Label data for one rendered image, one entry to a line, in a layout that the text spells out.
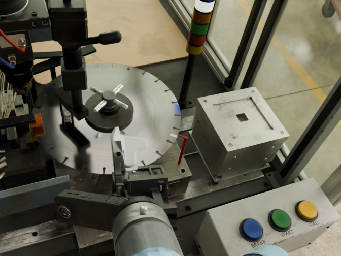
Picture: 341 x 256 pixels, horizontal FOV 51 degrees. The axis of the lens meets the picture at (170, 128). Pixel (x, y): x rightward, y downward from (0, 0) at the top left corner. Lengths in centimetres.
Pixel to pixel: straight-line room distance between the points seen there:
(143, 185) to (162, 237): 15
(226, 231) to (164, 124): 26
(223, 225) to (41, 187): 36
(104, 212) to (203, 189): 48
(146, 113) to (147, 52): 50
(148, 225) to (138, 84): 52
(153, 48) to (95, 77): 46
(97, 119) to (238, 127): 35
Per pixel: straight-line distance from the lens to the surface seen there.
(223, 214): 78
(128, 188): 54
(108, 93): 79
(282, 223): 80
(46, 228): 90
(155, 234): 41
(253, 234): 77
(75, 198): 54
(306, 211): 84
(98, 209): 52
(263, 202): 82
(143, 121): 81
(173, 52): 132
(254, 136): 91
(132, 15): 147
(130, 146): 60
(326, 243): 196
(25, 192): 67
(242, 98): 99
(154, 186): 54
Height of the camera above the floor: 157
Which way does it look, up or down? 50 degrees down
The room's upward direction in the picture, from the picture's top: 12 degrees clockwise
